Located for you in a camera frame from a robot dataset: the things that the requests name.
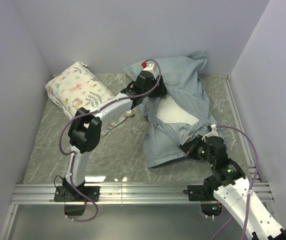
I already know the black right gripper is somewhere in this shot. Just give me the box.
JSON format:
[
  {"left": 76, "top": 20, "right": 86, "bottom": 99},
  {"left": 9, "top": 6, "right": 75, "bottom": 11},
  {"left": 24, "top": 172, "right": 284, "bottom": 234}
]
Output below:
[{"left": 179, "top": 134, "right": 215, "bottom": 166}]

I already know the blue fish print pillowcase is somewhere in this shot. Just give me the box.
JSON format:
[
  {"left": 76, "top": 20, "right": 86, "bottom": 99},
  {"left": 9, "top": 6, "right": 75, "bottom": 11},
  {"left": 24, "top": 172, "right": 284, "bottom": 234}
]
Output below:
[{"left": 138, "top": 50, "right": 216, "bottom": 168}]

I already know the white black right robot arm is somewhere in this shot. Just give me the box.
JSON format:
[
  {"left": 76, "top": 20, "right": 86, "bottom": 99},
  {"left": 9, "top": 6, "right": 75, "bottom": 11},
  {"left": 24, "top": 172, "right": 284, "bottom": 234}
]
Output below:
[{"left": 180, "top": 135, "right": 286, "bottom": 240}]

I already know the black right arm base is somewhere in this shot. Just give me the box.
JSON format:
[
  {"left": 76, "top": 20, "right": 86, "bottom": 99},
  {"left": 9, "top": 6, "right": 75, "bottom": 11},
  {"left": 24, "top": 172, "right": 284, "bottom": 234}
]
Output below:
[{"left": 182, "top": 184, "right": 223, "bottom": 219}]

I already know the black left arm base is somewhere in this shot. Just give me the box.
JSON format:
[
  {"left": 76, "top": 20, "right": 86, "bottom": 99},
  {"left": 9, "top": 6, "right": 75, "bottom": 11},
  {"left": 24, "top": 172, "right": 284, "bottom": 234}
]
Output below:
[{"left": 53, "top": 186, "right": 100, "bottom": 217}]

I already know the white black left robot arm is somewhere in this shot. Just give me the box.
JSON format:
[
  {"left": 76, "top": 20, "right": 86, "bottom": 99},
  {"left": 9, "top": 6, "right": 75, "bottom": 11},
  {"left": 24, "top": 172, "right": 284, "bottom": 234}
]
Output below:
[{"left": 60, "top": 69, "right": 166, "bottom": 201}]

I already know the white floral print pillow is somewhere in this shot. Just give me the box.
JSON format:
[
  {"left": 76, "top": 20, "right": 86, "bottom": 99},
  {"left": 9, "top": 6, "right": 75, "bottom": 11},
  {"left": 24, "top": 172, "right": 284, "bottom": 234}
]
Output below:
[{"left": 45, "top": 60, "right": 136, "bottom": 138}]

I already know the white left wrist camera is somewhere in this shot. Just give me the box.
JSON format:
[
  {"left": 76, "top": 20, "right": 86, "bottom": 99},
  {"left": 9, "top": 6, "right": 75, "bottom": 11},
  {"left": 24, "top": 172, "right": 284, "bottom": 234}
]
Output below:
[{"left": 141, "top": 61, "right": 158, "bottom": 78}]

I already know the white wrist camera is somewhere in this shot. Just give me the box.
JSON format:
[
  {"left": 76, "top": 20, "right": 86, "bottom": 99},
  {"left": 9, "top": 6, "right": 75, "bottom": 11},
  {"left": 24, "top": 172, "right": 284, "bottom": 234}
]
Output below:
[
  {"left": 202, "top": 124, "right": 219, "bottom": 142},
  {"left": 141, "top": 61, "right": 158, "bottom": 78}
]

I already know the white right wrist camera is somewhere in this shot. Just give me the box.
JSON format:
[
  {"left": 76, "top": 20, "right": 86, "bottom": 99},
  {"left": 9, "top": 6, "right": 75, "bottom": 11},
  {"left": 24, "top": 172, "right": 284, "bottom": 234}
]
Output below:
[{"left": 202, "top": 124, "right": 219, "bottom": 142}]

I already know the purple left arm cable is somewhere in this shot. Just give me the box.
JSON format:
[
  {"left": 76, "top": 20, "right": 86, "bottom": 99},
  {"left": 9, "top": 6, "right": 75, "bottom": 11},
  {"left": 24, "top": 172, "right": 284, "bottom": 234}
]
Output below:
[{"left": 58, "top": 58, "right": 162, "bottom": 222}]

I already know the aluminium front rail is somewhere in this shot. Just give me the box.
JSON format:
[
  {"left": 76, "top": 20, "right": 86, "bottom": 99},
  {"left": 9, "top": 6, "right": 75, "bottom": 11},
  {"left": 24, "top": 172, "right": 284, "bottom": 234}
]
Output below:
[{"left": 10, "top": 182, "right": 274, "bottom": 205}]

